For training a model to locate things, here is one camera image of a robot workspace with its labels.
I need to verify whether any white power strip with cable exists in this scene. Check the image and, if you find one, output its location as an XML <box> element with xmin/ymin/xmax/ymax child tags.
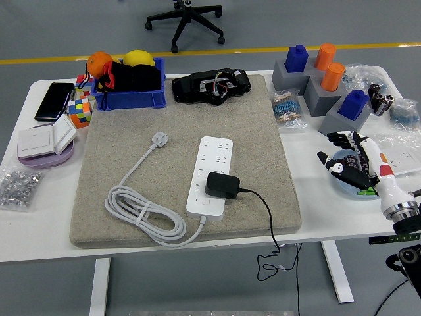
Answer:
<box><xmin>104</xmin><ymin>130</ymin><xmax>234</xmax><ymax>247</ymax></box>

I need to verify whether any large white wall switch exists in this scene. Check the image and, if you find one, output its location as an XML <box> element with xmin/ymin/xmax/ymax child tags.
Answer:
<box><xmin>18</xmin><ymin>124</ymin><xmax>55</xmax><ymax>159</ymax></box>

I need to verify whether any orange fruit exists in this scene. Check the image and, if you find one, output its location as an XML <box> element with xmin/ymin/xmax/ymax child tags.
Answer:
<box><xmin>87</xmin><ymin>51</ymin><xmax>114</xmax><ymax>79</ymax></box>

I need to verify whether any white wall socket panel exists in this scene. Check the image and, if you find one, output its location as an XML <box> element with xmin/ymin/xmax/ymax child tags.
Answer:
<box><xmin>381</xmin><ymin>147</ymin><xmax>418</xmax><ymax>177</ymax></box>

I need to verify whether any purple tray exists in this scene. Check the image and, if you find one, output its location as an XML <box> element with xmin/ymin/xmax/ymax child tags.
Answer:
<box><xmin>18</xmin><ymin>123</ymin><xmax>76</xmax><ymax>169</ymax></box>

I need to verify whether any black table control panel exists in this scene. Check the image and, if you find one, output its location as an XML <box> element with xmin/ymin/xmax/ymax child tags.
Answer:
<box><xmin>368</xmin><ymin>233</ymin><xmax>421</xmax><ymax>245</ymax></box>

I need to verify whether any black hanging cable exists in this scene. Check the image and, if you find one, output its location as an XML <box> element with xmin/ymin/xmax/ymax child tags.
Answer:
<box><xmin>295</xmin><ymin>243</ymin><xmax>301</xmax><ymax>316</ymax></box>

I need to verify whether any thin black floor cable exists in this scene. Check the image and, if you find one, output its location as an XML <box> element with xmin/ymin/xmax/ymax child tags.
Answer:
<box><xmin>374</xmin><ymin>279</ymin><xmax>409</xmax><ymax>316</ymax></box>

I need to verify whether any grey holder block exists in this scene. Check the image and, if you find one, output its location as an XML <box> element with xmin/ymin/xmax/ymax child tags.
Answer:
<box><xmin>320</xmin><ymin>97</ymin><xmax>372</xmax><ymax>143</ymax></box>
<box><xmin>303</xmin><ymin>74</ymin><xmax>348</xmax><ymax>117</ymax></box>
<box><xmin>272</xmin><ymin>57</ymin><xmax>318</xmax><ymax>96</ymax></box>

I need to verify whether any clear plastic bag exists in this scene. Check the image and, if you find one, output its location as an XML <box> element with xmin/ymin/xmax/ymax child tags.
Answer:
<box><xmin>373</xmin><ymin>133</ymin><xmax>421</xmax><ymax>178</ymax></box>

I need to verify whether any black smartphone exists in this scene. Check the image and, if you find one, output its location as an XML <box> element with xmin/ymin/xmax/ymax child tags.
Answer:
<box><xmin>34</xmin><ymin>82</ymin><xmax>76</xmax><ymax>122</ymax></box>

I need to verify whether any blue plastic bin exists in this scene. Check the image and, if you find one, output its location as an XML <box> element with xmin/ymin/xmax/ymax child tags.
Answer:
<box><xmin>90</xmin><ymin>57</ymin><xmax>167</xmax><ymax>111</ymax></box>

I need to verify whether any clear bag of resistors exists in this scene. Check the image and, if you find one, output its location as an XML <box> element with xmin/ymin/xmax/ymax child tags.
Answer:
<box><xmin>388</xmin><ymin>97</ymin><xmax>421</xmax><ymax>132</ymax></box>
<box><xmin>341</xmin><ymin>63</ymin><xmax>387</xmax><ymax>93</ymax></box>
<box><xmin>269</xmin><ymin>88</ymin><xmax>309</xmax><ymax>130</ymax></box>

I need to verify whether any colourful puzzle cube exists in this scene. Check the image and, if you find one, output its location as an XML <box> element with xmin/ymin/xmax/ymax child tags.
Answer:
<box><xmin>67</xmin><ymin>97</ymin><xmax>93</xmax><ymax>129</ymax></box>
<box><xmin>75</xmin><ymin>74</ymin><xmax>96</xmax><ymax>99</ymax></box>

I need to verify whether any yellow lemon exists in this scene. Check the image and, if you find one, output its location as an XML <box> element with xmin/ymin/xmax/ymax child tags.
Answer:
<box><xmin>122</xmin><ymin>49</ymin><xmax>156</xmax><ymax>68</ymax></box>

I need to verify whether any light blue plate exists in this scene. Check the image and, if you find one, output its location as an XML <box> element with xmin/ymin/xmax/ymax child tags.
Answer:
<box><xmin>332</xmin><ymin>149</ymin><xmax>382</xmax><ymax>201</ymax></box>

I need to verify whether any orange cylinder peg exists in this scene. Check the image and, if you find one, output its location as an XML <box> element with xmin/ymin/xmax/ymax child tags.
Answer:
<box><xmin>320</xmin><ymin>62</ymin><xmax>346</xmax><ymax>92</ymax></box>
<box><xmin>314</xmin><ymin>43</ymin><xmax>337</xmax><ymax>72</ymax></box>

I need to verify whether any clear bag of metal nuts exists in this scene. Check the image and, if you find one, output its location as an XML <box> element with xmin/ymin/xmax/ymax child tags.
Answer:
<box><xmin>0</xmin><ymin>167</ymin><xmax>45</xmax><ymax>211</ymax></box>

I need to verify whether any grey-brown mat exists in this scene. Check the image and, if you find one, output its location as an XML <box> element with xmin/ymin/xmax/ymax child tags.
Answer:
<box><xmin>69</xmin><ymin>74</ymin><xmax>303</xmax><ymax>250</ymax></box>

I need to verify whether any black plug with cord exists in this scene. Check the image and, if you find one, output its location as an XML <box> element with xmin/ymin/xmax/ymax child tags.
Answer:
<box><xmin>204</xmin><ymin>172</ymin><xmax>303</xmax><ymax>282</ymax></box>

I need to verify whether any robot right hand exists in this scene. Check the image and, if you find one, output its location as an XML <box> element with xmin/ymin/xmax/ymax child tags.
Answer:
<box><xmin>317</xmin><ymin>130</ymin><xmax>416</xmax><ymax>211</ymax></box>

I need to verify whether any black open electronic housing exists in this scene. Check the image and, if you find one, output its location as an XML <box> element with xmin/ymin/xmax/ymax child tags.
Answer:
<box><xmin>171</xmin><ymin>68</ymin><xmax>253</xmax><ymax>106</ymax></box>

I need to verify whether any black drawstring bag red lining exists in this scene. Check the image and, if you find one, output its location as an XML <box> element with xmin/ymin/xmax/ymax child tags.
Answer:
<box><xmin>78</xmin><ymin>61</ymin><xmax>162</xmax><ymax>111</ymax></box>

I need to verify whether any bundle of dark capacitors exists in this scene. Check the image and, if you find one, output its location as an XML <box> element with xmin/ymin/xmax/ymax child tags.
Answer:
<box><xmin>367</xmin><ymin>83</ymin><xmax>395</xmax><ymax>117</ymax></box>

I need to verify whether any blue square peg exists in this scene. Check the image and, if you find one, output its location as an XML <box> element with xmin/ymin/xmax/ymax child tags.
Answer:
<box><xmin>337</xmin><ymin>89</ymin><xmax>370</xmax><ymax>122</ymax></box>
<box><xmin>284</xmin><ymin>44</ymin><xmax>309</xmax><ymax>74</ymax></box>

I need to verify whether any small white wall switch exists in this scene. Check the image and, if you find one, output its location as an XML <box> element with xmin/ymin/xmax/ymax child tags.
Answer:
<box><xmin>52</xmin><ymin>113</ymin><xmax>79</xmax><ymax>155</ymax></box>

